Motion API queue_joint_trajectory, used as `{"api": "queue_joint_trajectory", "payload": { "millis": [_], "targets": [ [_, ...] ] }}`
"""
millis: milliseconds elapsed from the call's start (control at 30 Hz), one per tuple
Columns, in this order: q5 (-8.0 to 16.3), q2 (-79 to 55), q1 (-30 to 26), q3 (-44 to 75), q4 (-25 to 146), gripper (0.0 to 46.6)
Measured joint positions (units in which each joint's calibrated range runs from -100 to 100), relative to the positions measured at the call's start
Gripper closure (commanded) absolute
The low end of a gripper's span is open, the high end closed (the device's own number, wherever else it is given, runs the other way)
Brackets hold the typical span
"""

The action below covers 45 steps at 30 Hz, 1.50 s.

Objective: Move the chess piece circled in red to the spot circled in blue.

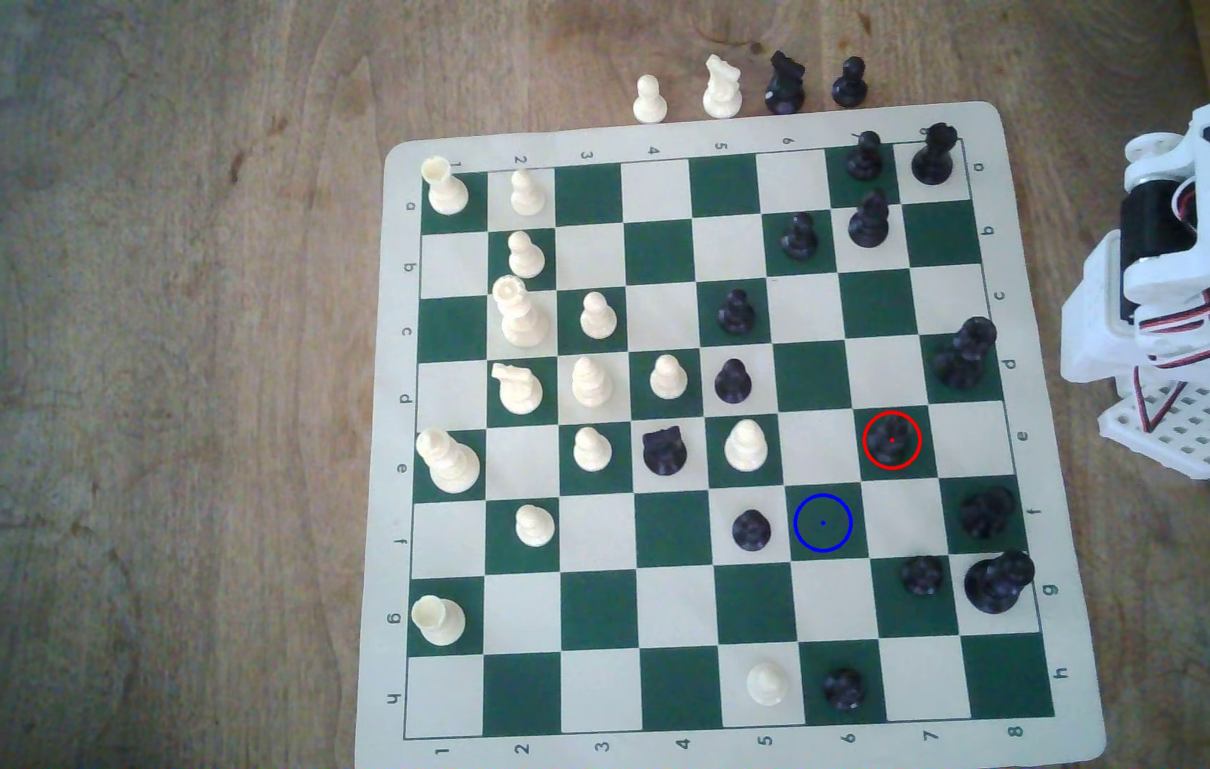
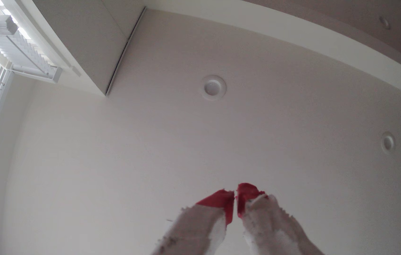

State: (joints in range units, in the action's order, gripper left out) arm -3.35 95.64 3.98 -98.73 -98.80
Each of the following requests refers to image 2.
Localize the raised white window blind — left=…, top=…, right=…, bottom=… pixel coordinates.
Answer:
left=0, top=0, right=63, bottom=84

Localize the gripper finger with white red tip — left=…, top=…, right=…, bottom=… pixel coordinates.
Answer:
left=237, top=183, right=326, bottom=255
left=152, top=189, right=236, bottom=255

